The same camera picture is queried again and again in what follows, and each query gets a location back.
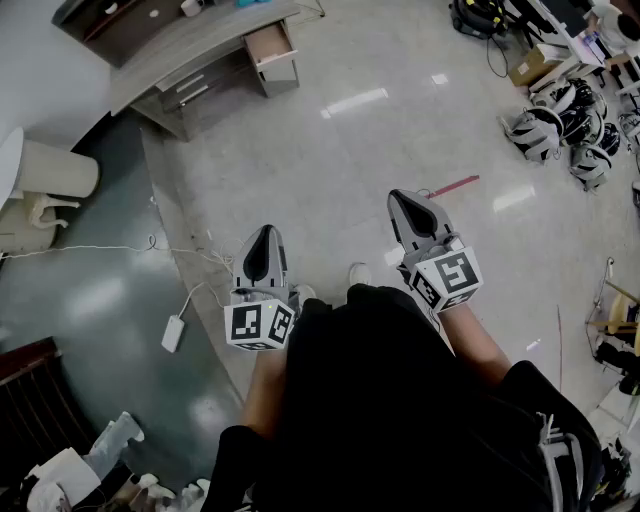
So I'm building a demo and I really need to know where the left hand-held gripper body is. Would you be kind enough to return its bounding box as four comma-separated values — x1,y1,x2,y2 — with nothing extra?
223,224,297,353

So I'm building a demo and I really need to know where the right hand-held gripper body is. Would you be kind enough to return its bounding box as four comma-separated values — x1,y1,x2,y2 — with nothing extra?
387,188,486,315

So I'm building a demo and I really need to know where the grey desk drawer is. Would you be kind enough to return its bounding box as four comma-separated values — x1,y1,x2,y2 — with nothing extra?
242,20,302,99

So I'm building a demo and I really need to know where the person's right forearm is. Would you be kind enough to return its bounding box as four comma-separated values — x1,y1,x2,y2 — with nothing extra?
436,301,514,390

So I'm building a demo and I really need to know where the person's left forearm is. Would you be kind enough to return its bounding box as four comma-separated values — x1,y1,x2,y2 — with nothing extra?
237,343,292,442

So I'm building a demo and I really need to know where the grey wooden desk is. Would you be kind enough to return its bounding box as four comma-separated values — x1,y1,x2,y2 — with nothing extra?
51,0,302,144

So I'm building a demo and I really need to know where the red floor tape strip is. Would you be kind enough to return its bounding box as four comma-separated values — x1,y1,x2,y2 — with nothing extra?
427,174,481,199

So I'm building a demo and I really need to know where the white power adapter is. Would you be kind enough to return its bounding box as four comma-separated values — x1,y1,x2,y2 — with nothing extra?
160,314,186,354

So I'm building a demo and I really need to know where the thin red rod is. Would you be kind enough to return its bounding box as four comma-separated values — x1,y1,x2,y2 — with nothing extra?
555,304,564,396

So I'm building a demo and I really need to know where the person's black clothing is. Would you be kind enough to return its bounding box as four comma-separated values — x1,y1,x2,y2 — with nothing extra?
201,283,607,512

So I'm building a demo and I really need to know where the wooden stool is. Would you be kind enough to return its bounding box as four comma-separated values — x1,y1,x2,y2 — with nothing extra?
585,279,640,359

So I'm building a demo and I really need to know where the cardboard box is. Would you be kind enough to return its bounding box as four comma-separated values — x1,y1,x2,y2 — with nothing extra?
507,43,571,89

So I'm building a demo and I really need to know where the white plastic bags heap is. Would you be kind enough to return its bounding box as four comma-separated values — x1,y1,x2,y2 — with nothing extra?
19,410,211,512

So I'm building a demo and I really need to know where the dark wooden slatted chair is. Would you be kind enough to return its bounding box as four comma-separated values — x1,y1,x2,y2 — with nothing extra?
0,336,99,489

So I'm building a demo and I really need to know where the white animal figurine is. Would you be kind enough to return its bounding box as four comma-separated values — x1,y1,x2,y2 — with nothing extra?
25,192,82,231

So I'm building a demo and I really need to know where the white cable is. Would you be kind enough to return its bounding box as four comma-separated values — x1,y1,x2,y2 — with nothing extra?
0,233,246,321

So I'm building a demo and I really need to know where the black cable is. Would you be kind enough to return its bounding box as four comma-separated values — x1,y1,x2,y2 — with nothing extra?
485,35,511,80

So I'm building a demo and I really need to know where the closed desk drawer with handle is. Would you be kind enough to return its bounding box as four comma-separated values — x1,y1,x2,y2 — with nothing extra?
155,67,221,112

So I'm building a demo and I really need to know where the grey backpack strap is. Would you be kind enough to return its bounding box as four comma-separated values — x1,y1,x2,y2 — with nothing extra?
535,411,587,512

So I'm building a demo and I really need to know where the white round pedestal table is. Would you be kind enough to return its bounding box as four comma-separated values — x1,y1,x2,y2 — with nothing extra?
0,126,102,211

